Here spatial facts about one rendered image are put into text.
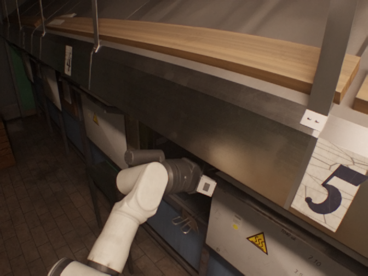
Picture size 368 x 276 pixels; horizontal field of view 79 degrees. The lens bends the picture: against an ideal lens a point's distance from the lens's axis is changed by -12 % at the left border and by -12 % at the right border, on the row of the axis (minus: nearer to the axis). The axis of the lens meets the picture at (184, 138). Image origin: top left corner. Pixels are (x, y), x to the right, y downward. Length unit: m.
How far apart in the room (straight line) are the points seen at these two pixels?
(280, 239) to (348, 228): 0.39
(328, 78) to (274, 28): 0.27
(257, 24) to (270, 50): 0.17
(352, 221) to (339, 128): 0.15
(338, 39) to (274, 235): 0.60
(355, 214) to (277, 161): 0.16
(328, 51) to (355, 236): 0.30
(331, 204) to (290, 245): 0.38
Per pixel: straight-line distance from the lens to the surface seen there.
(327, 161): 0.45
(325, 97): 0.44
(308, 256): 0.82
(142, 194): 0.51
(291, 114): 0.46
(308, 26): 0.66
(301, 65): 0.50
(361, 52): 0.57
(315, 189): 0.46
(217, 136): 0.55
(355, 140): 0.44
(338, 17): 0.43
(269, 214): 0.64
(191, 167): 0.65
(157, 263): 2.18
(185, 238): 1.67
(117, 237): 0.51
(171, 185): 0.59
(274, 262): 0.92
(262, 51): 0.54
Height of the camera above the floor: 1.83
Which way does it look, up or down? 29 degrees down
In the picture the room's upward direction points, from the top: 3 degrees clockwise
